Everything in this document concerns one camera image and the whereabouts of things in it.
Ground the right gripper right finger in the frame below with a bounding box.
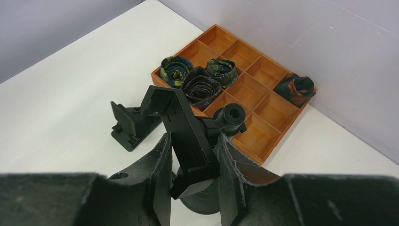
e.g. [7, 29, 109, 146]
[215, 135, 399, 226]

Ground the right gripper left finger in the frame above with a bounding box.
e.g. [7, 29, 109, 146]
[0, 133, 172, 226]

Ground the small black folding stand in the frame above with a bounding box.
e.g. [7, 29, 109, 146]
[111, 101, 162, 152]

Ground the round base stand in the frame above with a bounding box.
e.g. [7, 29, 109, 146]
[141, 85, 247, 215]

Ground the black coil back corner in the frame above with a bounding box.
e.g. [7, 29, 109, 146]
[273, 73, 316, 108]

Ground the black coil tray front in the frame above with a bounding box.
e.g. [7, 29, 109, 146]
[181, 66, 222, 111]

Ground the black coil tray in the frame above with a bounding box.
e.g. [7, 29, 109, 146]
[160, 55, 194, 89]
[181, 66, 222, 111]
[206, 59, 239, 89]

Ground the black coil tray middle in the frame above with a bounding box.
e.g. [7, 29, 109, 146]
[206, 59, 239, 89]

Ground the orange compartment tray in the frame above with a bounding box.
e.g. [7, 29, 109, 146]
[151, 24, 318, 165]

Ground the black coil tray left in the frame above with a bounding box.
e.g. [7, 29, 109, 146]
[160, 55, 194, 89]

